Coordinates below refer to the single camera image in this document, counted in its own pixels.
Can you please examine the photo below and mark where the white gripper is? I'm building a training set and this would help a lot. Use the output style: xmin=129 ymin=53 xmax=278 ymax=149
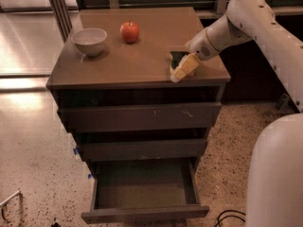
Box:
xmin=170 ymin=28 xmax=220 ymax=82

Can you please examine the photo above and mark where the green yellow sponge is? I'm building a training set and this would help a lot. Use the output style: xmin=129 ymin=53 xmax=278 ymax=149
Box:
xmin=167 ymin=51 xmax=188 ymax=74

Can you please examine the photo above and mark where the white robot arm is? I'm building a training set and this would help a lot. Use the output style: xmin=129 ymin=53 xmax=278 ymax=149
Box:
xmin=170 ymin=0 xmax=303 ymax=227

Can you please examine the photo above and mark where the top drawer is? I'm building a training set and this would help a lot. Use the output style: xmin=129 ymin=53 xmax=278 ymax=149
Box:
xmin=59 ymin=102 xmax=221 ymax=132

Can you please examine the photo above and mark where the brown drawer cabinet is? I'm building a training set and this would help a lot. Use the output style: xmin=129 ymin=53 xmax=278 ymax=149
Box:
xmin=45 ymin=7 xmax=232 ymax=172

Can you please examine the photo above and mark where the middle drawer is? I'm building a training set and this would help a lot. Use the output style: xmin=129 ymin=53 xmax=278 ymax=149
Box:
xmin=78 ymin=139 xmax=207 ymax=162

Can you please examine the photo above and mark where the open bottom drawer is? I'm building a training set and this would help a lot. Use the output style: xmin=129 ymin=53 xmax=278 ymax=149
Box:
xmin=81 ymin=158 xmax=209 ymax=224

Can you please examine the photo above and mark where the red apple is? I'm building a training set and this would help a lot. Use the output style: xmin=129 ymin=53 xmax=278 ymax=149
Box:
xmin=120 ymin=21 xmax=139 ymax=44

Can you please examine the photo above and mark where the white ceramic bowl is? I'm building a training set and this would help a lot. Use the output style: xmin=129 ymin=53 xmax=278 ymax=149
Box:
xmin=71 ymin=27 xmax=107 ymax=57

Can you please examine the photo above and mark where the small grey floor device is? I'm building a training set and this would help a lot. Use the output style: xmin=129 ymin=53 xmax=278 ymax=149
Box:
xmin=276 ymin=94 xmax=291 ymax=110

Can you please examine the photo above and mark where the blue tape piece upper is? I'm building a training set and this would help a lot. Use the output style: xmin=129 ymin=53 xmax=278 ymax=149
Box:
xmin=73 ymin=148 xmax=79 ymax=156

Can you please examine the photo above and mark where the black floor cable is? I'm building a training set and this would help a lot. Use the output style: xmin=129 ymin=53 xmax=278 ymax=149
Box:
xmin=214 ymin=209 xmax=247 ymax=227

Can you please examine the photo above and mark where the metal frame on floor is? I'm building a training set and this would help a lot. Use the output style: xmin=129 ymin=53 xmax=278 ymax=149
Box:
xmin=0 ymin=189 xmax=23 ymax=223

